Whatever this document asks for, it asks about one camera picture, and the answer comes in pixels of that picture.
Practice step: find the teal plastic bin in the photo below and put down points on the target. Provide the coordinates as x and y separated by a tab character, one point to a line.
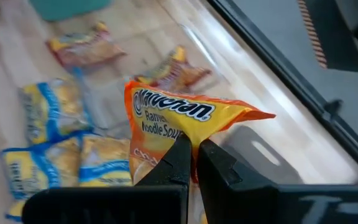
67	9

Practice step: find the black mat orange striped edge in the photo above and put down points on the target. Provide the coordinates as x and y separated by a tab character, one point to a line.
343	37

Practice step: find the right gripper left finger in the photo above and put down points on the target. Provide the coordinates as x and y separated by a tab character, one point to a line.
166	174

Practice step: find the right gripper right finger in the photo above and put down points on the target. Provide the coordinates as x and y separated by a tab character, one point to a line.
222	180

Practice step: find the orange chicken ramen packet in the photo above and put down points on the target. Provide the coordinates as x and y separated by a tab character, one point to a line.
179	118

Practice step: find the black frame clamp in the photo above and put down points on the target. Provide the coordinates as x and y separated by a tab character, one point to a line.
334	109

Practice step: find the black aluminium table frame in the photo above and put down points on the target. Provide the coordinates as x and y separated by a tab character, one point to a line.
275	57

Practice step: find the blue soy sauce ramen packet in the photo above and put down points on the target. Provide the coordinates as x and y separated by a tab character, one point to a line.
104	161
30	168
15	210
54	109

